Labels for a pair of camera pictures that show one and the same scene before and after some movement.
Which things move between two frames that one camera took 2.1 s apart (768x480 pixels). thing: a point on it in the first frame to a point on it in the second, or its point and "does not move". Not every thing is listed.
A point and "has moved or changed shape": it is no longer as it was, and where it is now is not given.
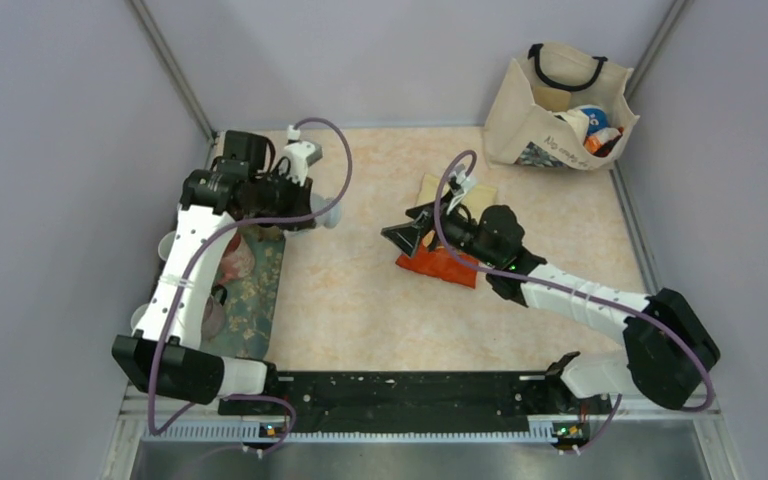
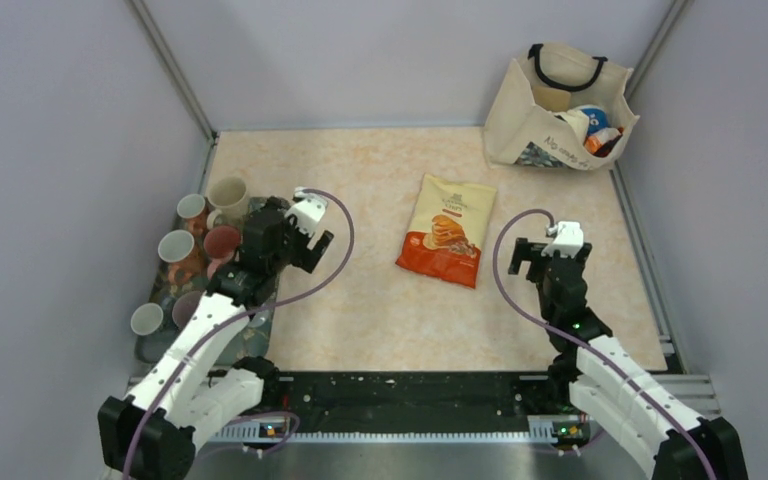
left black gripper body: x=279 y=196 to x=295 y=248
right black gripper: x=406 y=236 to x=529 y=251
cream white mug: x=137 y=317 has moved or changed shape
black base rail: x=430 y=400 does not move
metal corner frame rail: x=174 y=67 does not move
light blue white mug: x=329 y=219 has moved or changed shape
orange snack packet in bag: x=601 y=142 does not move
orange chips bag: x=436 y=265 does not move
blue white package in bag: x=597 y=117 does not move
